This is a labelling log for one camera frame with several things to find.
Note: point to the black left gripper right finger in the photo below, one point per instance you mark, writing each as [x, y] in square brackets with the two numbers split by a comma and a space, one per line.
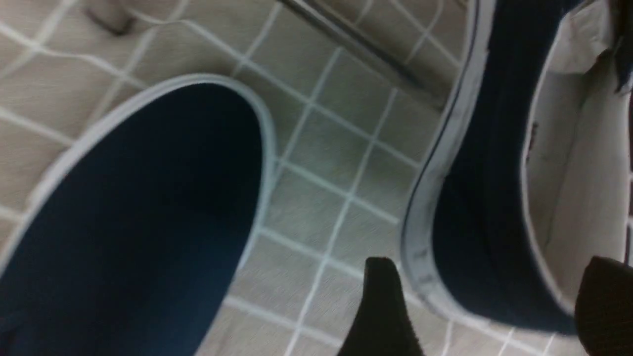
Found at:
[604, 308]

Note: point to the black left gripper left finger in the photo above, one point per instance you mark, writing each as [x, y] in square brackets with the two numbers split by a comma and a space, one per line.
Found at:
[382, 326]

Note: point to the navy slip-on shoe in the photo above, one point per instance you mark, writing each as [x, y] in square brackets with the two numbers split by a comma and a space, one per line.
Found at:
[529, 175]
[135, 233]

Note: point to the stainless steel shoe rack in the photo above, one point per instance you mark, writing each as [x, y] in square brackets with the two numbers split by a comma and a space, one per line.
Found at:
[114, 17]

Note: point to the grey checked floor cloth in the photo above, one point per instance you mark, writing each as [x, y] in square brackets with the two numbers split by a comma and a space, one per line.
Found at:
[349, 149]

